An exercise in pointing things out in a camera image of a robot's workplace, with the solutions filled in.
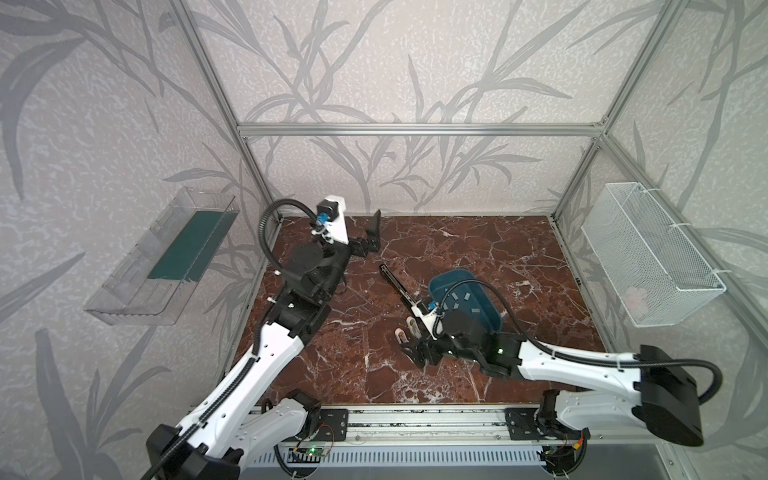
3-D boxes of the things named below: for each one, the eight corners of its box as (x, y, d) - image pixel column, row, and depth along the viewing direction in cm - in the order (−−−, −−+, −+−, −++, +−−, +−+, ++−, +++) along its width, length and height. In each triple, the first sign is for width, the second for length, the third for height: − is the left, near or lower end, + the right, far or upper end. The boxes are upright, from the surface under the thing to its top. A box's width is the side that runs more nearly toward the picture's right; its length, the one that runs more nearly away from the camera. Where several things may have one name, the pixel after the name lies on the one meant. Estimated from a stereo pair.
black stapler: (413, 318, 95) (413, 314, 92) (377, 270, 106) (377, 266, 104) (421, 313, 96) (421, 309, 94) (385, 266, 108) (385, 262, 105)
